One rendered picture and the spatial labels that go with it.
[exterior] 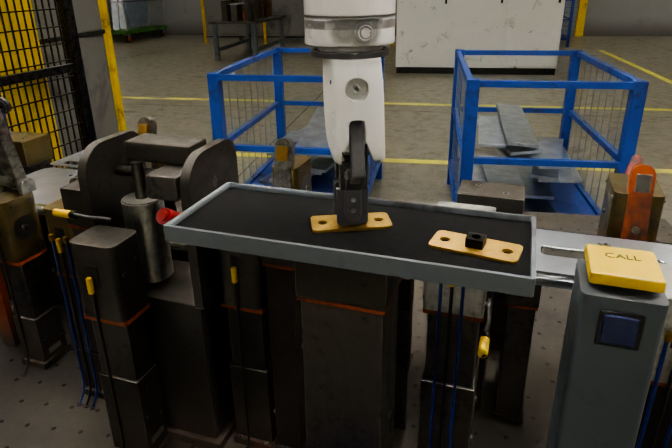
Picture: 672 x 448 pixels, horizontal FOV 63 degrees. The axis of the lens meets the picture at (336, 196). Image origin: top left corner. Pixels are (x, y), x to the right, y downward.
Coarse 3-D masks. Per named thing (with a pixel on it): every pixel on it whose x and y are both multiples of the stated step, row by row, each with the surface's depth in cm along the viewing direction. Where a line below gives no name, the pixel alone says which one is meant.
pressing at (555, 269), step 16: (32, 176) 123; (48, 176) 123; (64, 176) 122; (48, 192) 113; (544, 240) 90; (560, 240) 90; (576, 240) 89; (592, 240) 89; (608, 240) 89; (624, 240) 89; (640, 240) 90; (544, 256) 85; (656, 256) 84; (544, 272) 79; (560, 272) 80
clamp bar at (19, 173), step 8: (0, 104) 95; (8, 104) 95; (0, 112) 93; (8, 112) 96; (0, 120) 93; (0, 128) 93; (0, 136) 93; (8, 136) 95; (0, 144) 94; (8, 144) 95; (0, 152) 95; (8, 152) 95; (16, 152) 97; (0, 160) 96; (8, 160) 96; (16, 160) 97; (0, 168) 97; (8, 168) 97; (16, 168) 97; (8, 176) 99; (16, 176) 97; (24, 176) 99; (16, 184) 98
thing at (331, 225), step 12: (312, 216) 60; (324, 216) 59; (336, 216) 59; (372, 216) 59; (384, 216) 59; (312, 228) 57; (324, 228) 57; (336, 228) 57; (348, 228) 57; (360, 228) 57; (372, 228) 57; (384, 228) 57
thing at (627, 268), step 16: (592, 256) 51; (608, 256) 51; (624, 256) 51; (640, 256) 51; (592, 272) 48; (608, 272) 48; (624, 272) 48; (640, 272) 48; (656, 272) 48; (640, 288) 47; (656, 288) 47
